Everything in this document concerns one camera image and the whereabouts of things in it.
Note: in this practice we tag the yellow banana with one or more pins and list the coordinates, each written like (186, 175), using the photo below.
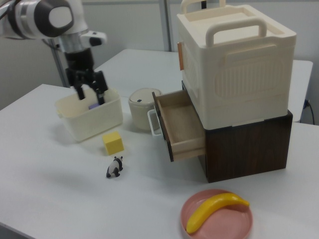
(207, 209)

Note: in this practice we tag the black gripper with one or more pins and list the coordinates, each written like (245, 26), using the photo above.
(82, 62)

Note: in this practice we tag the grey partition post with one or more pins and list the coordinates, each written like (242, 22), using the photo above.
(166, 25)

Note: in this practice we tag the yellow cube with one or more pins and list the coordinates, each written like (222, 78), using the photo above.
(113, 144)

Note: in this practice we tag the purple block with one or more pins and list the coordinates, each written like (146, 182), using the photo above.
(94, 106)

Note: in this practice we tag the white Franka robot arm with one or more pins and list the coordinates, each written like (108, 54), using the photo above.
(37, 17)

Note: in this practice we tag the white plastic bin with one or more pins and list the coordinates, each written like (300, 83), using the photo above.
(94, 122)

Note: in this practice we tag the panda figurine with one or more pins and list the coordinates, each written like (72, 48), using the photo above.
(114, 168)

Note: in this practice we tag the pink plate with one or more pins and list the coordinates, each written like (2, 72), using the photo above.
(224, 224)

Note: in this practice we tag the cream mini trash can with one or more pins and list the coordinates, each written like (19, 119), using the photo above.
(139, 109)

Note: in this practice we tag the black pole behind box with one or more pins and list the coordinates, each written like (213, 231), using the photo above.
(204, 3)

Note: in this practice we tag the dark wooden cabinet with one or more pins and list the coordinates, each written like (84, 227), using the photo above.
(249, 149)

